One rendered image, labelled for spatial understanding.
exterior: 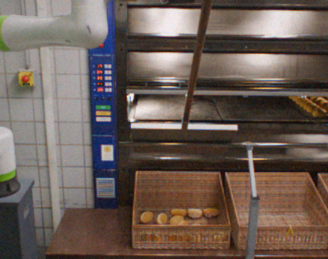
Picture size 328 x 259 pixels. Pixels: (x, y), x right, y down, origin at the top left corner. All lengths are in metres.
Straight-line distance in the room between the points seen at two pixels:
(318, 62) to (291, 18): 0.32
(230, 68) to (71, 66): 0.97
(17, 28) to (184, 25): 1.31
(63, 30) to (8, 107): 1.54
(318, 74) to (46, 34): 1.82
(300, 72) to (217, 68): 0.51
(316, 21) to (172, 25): 0.85
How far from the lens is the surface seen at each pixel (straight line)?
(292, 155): 2.76
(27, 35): 1.33
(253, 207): 2.17
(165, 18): 2.47
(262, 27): 2.53
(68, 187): 2.80
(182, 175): 2.65
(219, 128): 2.10
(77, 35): 1.18
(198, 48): 1.45
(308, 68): 2.65
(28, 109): 2.67
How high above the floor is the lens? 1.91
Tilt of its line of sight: 17 degrees down
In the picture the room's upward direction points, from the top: 1 degrees clockwise
